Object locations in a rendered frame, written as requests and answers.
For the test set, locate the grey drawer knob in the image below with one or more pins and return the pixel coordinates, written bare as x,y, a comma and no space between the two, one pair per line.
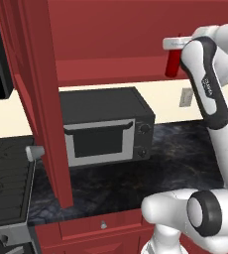
103,225

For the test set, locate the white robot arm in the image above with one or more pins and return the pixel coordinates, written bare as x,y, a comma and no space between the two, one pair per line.
223,145

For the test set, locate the red wall cabinet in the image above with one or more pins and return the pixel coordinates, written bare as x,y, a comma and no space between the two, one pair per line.
119,36

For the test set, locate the grey stove knob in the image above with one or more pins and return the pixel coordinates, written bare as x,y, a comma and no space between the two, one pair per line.
0,239

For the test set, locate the grey wall outlet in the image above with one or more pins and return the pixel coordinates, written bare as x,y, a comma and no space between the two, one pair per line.
186,97

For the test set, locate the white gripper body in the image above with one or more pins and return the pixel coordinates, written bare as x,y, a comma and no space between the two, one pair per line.
172,43

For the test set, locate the black toaster oven knob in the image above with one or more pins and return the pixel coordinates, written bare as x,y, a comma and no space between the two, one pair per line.
144,128
142,152

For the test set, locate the black and grey stove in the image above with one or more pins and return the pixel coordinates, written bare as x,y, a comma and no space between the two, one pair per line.
7,185

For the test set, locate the black toaster oven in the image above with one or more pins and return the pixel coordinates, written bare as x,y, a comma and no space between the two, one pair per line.
102,105

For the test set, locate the red drawer front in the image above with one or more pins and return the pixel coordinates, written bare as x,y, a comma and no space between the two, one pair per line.
86,227

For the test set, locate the red base cabinet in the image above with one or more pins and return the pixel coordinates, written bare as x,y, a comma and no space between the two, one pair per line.
96,244

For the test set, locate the grey toaster oven door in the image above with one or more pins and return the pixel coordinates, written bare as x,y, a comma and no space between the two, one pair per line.
101,155

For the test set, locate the red cabinet door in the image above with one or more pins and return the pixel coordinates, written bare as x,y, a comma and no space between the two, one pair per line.
43,82

